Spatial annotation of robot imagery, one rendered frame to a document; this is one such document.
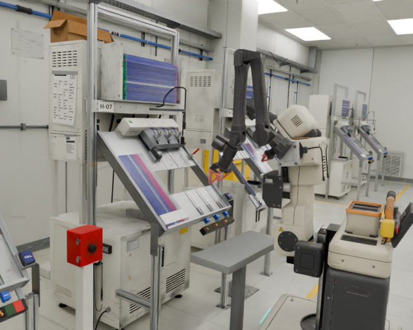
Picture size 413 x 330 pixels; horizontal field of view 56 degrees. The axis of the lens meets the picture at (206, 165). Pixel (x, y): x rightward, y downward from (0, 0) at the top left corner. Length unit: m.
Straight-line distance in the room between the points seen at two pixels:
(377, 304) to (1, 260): 1.46
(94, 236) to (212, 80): 2.08
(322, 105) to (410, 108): 3.24
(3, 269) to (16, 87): 2.38
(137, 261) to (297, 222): 1.01
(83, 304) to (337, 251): 1.17
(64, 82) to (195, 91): 1.46
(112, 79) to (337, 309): 1.69
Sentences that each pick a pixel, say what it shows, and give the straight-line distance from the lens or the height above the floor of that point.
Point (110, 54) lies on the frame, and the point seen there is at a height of 1.65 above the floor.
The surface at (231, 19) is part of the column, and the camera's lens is 5.78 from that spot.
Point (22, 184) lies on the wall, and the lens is 3.80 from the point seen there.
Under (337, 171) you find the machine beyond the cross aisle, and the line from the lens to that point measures 6.78.
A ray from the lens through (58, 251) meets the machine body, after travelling 2.75.
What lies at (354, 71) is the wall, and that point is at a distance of 9.93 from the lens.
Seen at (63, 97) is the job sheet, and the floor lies 1.39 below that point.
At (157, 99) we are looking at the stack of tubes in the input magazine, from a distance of 2.59.
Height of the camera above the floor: 1.33
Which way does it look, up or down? 7 degrees down
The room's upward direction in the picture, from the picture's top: 2 degrees clockwise
